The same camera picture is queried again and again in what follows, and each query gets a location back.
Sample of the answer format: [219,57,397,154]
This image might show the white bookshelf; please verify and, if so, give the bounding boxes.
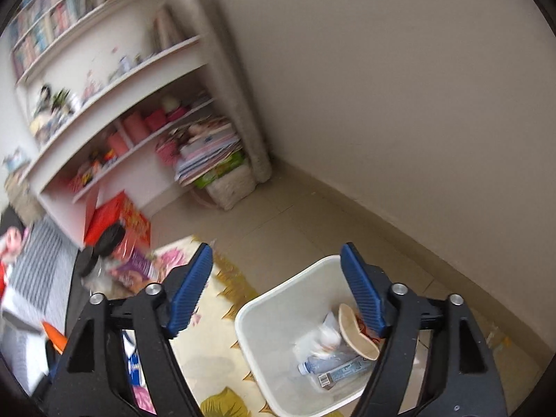
[9,0,227,248]

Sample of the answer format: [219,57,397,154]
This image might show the pile of papers and books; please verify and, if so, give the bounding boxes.
[174,117,244,187]

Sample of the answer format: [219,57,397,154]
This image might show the striped grey sofa cover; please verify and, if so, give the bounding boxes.
[4,217,76,313]

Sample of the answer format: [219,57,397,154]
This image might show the clear plastic bottle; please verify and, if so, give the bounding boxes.
[297,347,361,376]

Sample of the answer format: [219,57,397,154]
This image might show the paper cup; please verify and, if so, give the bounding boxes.
[338,303,381,361]

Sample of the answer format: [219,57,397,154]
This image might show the red cardboard box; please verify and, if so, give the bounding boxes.
[82,191,152,248]

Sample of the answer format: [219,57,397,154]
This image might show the blue tissue box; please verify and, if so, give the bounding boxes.
[2,150,27,172]

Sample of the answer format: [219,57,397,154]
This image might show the clear jar black lid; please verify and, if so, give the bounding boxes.
[78,245,114,292]

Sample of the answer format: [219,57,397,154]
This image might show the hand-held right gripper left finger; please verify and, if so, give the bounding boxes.
[39,243,214,417]

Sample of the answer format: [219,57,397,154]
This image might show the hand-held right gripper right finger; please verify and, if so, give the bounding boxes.
[340,243,510,417]

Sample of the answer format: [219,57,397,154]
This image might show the dark-haired doll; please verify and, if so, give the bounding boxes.
[35,84,55,116]

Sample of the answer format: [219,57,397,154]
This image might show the red wrapper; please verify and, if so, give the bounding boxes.
[41,321,68,352]

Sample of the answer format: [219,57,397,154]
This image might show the pink plush pig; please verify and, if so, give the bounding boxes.
[0,226,27,261]

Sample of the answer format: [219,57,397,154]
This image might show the white sack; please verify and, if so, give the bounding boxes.
[206,163,257,211]

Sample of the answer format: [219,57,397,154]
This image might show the floral tablecloth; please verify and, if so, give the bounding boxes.
[117,235,279,417]

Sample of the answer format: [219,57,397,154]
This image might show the pink pen holder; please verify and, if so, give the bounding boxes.
[106,132,131,159]
[122,111,150,144]

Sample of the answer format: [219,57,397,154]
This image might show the dark grey sofa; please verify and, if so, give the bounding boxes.
[0,208,88,357]

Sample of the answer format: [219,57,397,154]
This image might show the white plastic waste bin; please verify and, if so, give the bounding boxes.
[235,255,392,417]

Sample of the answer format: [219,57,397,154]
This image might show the purple label jar black lid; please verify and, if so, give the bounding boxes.
[98,225,159,292]

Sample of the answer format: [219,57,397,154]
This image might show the leaning upright books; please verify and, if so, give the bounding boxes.
[150,4,185,53]

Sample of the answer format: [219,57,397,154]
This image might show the blue and white box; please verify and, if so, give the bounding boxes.
[124,330,144,387]

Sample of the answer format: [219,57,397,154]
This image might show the green cardboard box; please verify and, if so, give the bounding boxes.
[193,152,244,189]

